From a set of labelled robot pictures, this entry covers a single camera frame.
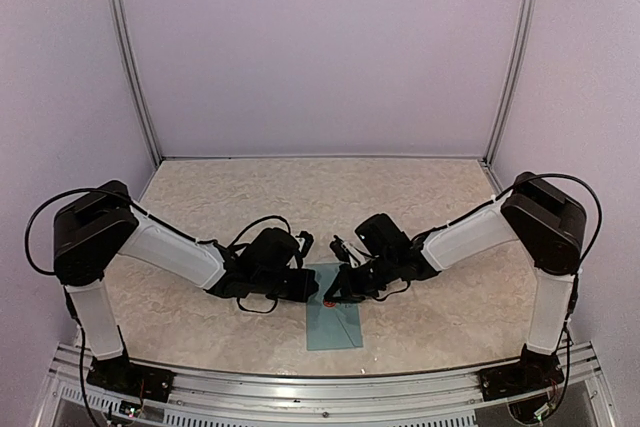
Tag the left aluminium frame post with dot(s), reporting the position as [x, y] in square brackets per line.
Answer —
[132, 75]

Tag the aluminium front rail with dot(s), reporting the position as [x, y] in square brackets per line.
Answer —
[452, 397]

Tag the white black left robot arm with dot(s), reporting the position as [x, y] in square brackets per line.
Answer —
[104, 222]

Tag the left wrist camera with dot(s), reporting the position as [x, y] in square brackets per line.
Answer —
[306, 241]

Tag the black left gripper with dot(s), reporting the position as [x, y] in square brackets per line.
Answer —
[303, 292]

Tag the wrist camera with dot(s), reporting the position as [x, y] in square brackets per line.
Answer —
[306, 241]
[345, 252]

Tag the teal paper envelope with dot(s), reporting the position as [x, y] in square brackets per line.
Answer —
[335, 327]

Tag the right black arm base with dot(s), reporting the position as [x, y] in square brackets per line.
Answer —
[516, 379]

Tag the right aluminium frame post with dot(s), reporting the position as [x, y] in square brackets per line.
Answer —
[516, 60]

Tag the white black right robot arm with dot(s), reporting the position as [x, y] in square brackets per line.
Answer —
[549, 224]

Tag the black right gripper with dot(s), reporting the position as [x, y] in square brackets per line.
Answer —
[350, 292]

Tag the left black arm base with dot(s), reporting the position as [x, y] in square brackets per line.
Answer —
[131, 379]

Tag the aluminium frame post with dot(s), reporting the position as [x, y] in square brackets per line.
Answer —
[132, 75]
[516, 60]

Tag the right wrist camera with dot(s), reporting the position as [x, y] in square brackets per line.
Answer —
[345, 252]

